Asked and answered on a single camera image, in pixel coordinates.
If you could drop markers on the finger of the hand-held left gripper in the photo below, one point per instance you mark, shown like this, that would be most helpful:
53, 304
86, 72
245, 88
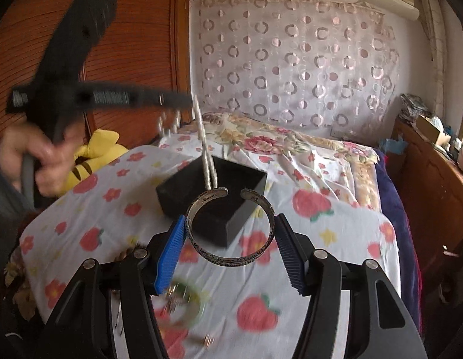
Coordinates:
141, 99

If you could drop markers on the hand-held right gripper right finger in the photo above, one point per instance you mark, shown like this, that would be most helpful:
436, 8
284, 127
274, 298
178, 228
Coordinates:
291, 258

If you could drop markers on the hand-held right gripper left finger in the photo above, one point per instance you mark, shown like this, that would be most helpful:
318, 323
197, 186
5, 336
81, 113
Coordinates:
169, 258

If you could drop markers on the black jewelry box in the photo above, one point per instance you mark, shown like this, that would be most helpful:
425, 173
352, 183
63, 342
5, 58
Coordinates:
171, 194

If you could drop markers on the person's left forearm grey sleeve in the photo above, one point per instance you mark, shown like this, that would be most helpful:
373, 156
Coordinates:
7, 217

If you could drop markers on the person's left hand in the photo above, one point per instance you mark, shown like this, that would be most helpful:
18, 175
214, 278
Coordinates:
54, 164

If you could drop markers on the green bangle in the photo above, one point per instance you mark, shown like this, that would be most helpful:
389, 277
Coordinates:
196, 306

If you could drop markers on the strawberry printed white cloth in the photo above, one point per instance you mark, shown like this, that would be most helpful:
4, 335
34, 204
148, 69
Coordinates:
115, 217

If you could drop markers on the yellow plush toy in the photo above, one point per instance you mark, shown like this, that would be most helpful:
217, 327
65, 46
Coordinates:
89, 164

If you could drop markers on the floral bed blanket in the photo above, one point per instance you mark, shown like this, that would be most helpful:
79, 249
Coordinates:
272, 146

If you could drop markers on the dark purple blanket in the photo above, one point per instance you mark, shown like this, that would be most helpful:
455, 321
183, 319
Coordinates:
401, 224

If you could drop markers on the brown floral cloth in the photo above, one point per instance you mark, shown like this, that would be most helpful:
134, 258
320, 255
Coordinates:
22, 288

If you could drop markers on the blue cloth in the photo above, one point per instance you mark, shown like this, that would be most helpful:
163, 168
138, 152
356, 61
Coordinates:
392, 146

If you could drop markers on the circle patterned sheer curtain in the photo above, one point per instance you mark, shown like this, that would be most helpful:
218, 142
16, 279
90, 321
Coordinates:
291, 63

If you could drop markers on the wooden dresser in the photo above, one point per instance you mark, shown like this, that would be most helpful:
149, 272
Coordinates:
429, 187

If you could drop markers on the cardboard box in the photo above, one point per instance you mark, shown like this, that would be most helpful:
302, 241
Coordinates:
427, 131

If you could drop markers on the patterned bag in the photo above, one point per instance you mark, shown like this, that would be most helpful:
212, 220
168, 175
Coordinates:
414, 106

